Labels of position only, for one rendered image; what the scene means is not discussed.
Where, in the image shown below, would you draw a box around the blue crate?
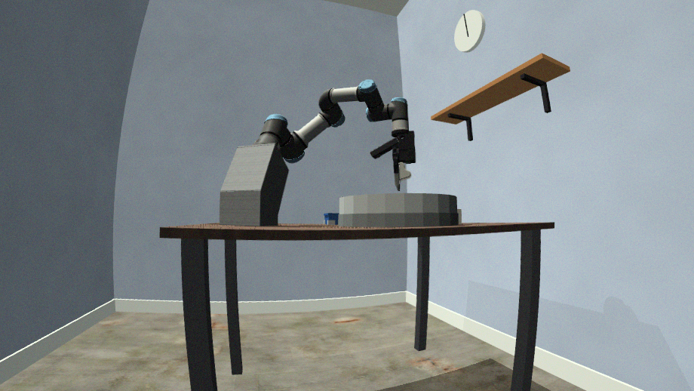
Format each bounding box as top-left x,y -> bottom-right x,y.
324,213 -> 339,225

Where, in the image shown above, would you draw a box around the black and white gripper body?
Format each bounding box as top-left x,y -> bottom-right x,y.
392,129 -> 416,164

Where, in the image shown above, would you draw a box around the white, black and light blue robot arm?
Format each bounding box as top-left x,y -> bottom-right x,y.
252,79 -> 409,163

